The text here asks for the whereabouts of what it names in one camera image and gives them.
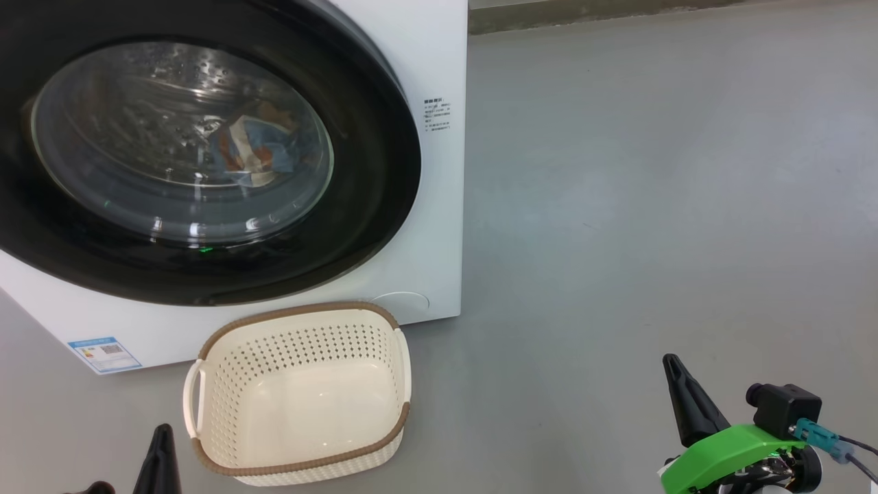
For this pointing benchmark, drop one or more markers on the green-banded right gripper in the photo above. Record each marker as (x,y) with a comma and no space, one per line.
(727,460)

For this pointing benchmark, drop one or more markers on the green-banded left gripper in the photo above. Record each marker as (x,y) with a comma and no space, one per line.
(96,488)

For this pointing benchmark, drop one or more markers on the washing machine door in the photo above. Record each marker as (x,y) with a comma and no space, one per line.
(370,206)

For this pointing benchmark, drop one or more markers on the white front-load washing machine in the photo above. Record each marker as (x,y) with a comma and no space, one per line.
(439,240)

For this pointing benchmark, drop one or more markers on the stainless steel washer drum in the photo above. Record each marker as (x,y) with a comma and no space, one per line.
(137,116)

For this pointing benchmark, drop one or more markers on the blue energy label sticker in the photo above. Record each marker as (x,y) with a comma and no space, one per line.
(103,353)

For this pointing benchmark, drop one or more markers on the cream perforated laundry basket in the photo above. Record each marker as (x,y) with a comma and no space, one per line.
(302,412)

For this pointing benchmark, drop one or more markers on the round drain filter cover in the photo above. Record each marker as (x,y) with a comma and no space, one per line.
(405,305)

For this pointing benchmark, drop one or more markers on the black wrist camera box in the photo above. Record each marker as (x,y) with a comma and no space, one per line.
(785,408)

